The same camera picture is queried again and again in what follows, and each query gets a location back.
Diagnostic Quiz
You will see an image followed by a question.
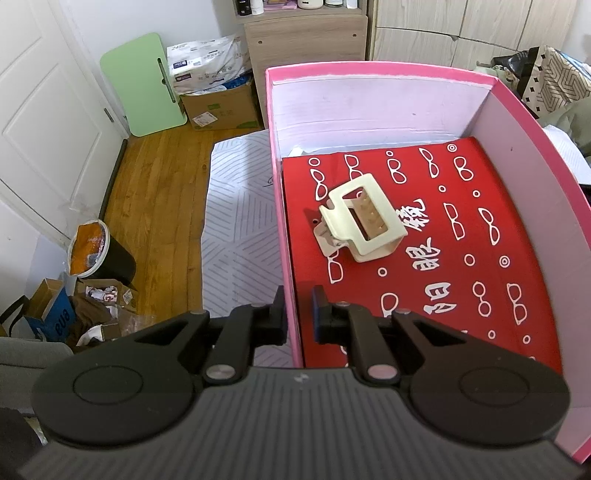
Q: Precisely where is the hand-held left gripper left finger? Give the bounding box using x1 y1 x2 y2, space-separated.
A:
134 285 287 387

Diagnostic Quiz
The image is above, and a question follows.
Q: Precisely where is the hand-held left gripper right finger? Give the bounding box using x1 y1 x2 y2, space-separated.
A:
312 285 467 387

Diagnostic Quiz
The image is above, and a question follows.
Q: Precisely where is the cream hair claw clip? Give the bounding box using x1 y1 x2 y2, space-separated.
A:
314 174 409 265

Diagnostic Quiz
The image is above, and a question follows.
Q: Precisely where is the pink cardboard box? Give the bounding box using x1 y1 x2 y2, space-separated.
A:
265 65 591 467

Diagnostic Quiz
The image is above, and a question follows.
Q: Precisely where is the red printed cloth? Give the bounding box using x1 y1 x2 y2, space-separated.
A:
281 137 563 374

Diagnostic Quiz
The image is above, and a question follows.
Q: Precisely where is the black trash bin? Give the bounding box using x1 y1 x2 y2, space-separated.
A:
68 220 138 282

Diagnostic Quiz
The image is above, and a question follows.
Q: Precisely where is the cardboard box with scraps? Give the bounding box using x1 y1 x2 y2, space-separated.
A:
74 279 139 342

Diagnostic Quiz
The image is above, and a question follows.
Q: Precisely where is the orange plastic bag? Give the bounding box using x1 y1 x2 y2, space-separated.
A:
69 223 109 275

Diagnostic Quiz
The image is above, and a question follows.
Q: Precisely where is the brown cardboard box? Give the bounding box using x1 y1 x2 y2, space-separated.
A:
179 76 264 132

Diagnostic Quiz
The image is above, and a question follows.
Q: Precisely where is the blue cardboard box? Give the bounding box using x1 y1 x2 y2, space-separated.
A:
25 278 77 344

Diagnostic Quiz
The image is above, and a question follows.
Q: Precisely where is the toilet paper pack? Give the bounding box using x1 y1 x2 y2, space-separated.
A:
166 34 252 95

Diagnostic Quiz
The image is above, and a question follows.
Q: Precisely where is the grey chair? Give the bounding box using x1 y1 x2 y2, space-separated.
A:
0 337 75 411

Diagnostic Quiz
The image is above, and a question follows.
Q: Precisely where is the green folding board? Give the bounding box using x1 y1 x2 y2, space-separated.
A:
100 32 188 137

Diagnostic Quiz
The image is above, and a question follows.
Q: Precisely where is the wooden shelf cabinet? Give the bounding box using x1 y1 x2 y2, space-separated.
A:
233 0 369 129

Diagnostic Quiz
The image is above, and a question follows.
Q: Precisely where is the light wooden wardrobe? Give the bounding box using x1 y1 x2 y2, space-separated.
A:
368 0 591 75

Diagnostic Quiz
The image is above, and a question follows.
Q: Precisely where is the green blanket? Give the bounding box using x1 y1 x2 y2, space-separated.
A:
540 99 591 158

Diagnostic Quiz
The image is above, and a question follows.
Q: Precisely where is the white door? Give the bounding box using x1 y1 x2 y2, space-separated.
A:
0 0 127 217

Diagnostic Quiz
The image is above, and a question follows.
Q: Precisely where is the geometric patterned bag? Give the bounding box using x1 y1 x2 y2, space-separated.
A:
522 45 591 121

